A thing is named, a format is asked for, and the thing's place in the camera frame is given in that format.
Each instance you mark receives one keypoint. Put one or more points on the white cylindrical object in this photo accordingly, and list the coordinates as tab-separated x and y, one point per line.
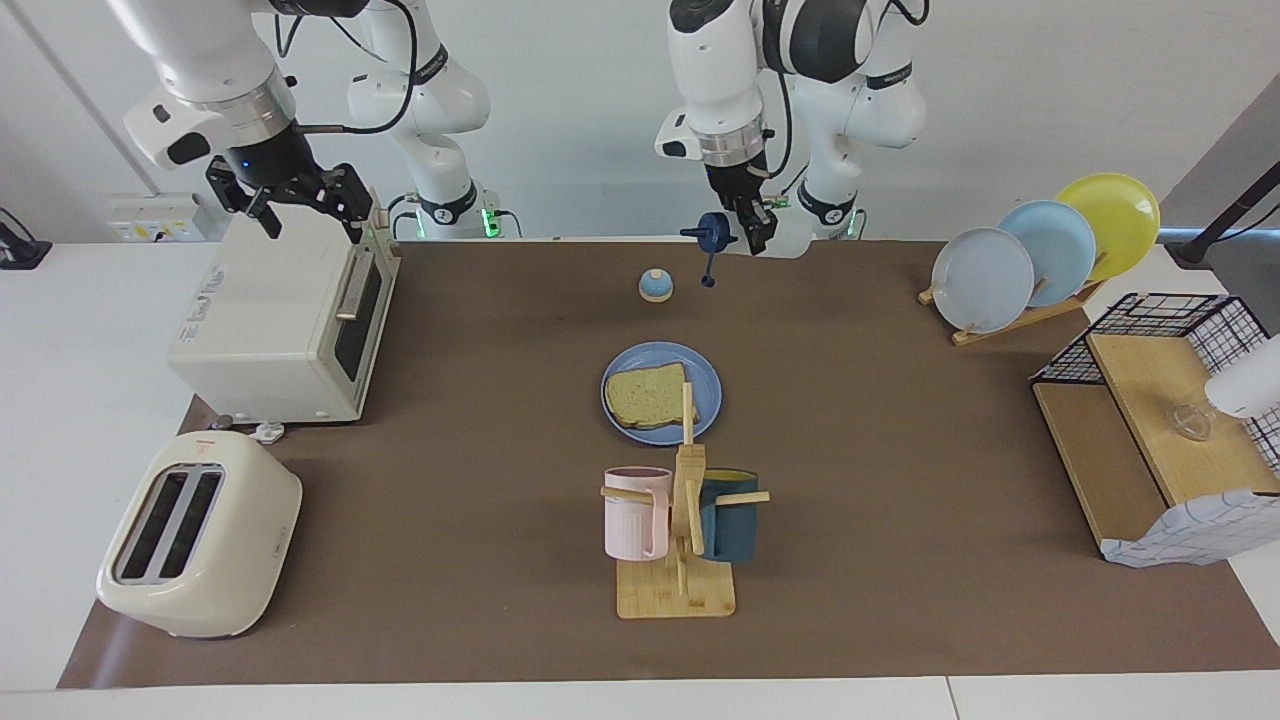
1245	385

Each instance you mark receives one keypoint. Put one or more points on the toasted bread slice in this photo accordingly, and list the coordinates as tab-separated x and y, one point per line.
645	395

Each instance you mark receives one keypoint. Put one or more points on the light blue round plate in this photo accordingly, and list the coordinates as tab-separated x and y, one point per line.
1060	250

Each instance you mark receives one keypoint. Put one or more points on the translucent blue-capped seasoning bottle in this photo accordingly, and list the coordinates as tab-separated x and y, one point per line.
713	232

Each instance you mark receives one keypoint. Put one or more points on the grey round plate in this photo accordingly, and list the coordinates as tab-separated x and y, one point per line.
980	280

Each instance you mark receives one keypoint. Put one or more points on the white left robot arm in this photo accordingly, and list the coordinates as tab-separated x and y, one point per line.
715	60

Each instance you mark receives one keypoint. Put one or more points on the black clamp base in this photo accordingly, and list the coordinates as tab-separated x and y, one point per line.
20	255

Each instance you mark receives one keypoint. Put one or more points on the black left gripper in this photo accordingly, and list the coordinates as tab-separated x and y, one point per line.
738	182

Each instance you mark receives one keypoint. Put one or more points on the white toaster oven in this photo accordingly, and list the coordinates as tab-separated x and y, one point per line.
270	330

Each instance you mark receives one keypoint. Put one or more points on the teal mug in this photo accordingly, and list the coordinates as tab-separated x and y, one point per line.
735	530

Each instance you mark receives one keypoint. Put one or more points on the blue service bell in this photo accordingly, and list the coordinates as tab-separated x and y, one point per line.
656	288

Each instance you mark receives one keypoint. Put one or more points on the wooden mug rack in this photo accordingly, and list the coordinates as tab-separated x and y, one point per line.
672	595

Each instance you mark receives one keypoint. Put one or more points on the yellow round plate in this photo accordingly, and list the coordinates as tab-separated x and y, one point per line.
1120	215

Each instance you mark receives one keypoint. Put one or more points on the wooden plate rack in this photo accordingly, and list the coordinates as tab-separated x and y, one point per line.
1010	326

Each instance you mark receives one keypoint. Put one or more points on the brown table mat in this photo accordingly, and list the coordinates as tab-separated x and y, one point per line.
480	550

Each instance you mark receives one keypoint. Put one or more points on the white checked cloth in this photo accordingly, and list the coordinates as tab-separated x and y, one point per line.
1200	530

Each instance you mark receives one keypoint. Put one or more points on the pink ribbed mug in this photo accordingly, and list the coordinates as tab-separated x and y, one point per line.
630	520

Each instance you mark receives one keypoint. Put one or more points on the white wall power strip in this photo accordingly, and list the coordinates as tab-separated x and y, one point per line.
150	220

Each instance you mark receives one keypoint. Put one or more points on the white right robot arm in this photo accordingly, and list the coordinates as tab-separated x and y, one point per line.
200	60

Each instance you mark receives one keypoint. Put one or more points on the wooden shelf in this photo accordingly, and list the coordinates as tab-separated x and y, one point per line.
1150	400

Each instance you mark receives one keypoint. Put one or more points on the clear glass cup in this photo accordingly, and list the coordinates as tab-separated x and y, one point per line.
1192	422

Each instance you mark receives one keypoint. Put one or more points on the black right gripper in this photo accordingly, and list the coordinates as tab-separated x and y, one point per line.
262	165

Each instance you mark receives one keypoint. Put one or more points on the cream two-slot toaster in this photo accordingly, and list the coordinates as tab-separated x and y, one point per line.
230	560

